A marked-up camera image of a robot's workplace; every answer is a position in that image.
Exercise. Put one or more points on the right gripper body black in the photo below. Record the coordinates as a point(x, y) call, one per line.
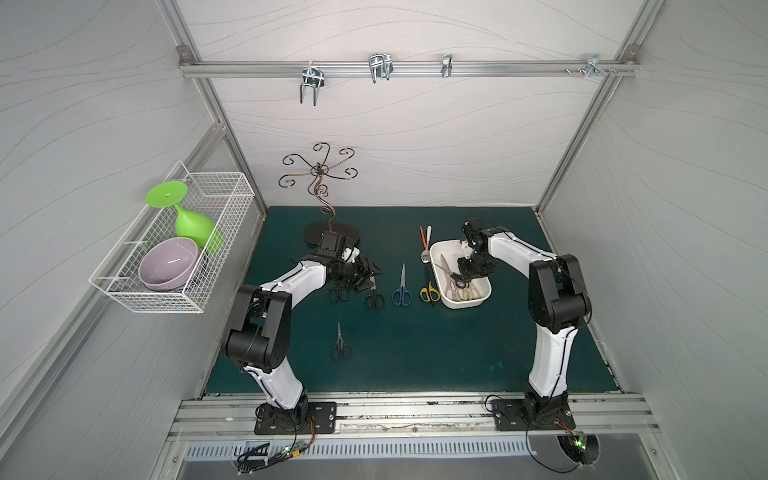
point(466, 270)

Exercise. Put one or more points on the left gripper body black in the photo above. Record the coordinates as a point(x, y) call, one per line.
point(365, 270)

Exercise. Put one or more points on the black handled kitchen shears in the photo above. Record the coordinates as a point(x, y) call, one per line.
point(453, 280)

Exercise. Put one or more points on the black handled steel scissors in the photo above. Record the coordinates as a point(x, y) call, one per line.
point(374, 299)

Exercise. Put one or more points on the small all-black scissors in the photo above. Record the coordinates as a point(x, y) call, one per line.
point(337, 294)

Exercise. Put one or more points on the cream handled scissors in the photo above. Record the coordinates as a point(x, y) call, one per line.
point(467, 292)

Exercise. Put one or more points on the pink kitchen scissors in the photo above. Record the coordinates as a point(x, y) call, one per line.
point(453, 290)

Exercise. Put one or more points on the blue handled scissors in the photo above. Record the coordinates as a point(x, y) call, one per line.
point(401, 295)

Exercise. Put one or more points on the yellow black handled scissors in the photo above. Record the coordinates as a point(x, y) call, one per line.
point(429, 293)

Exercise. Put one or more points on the dark grey handled scissors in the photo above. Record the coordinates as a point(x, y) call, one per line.
point(340, 349)

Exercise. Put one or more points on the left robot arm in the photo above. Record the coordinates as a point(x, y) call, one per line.
point(260, 345)

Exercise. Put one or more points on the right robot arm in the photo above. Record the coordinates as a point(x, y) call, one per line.
point(558, 302)

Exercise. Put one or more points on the white storage box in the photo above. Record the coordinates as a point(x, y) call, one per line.
point(452, 250)

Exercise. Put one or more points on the purple bowl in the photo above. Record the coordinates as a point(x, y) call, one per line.
point(169, 264)

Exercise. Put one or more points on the double prong metal hook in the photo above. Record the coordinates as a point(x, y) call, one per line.
point(313, 79)

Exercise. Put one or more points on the small flat metal hook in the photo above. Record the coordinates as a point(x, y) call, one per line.
point(446, 66)

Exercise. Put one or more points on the green plastic goblet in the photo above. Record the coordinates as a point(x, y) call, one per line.
point(188, 223)

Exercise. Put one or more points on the looped metal hook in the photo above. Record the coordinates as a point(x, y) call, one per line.
point(381, 67)

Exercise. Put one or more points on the right end metal hook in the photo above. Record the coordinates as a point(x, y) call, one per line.
point(592, 68)

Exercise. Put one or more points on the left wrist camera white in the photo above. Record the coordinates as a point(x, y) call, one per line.
point(350, 254)

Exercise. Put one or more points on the metal spoon white handle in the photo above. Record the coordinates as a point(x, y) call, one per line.
point(425, 254)

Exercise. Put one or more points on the brown wire jewelry stand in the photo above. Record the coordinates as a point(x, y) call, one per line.
point(318, 189)

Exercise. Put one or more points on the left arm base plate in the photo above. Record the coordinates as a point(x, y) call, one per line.
point(305, 418)

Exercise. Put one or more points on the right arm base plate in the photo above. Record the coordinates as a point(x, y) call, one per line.
point(531, 415)

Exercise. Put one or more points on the white slotted cable duct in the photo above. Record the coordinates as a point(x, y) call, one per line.
point(368, 448)

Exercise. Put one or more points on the white wire basket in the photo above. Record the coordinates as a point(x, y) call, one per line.
point(224, 197)

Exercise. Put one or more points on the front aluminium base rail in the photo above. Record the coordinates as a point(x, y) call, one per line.
point(421, 414)

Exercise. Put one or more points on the horizontal aluminium rail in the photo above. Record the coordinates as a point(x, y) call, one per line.
point(402, 69)

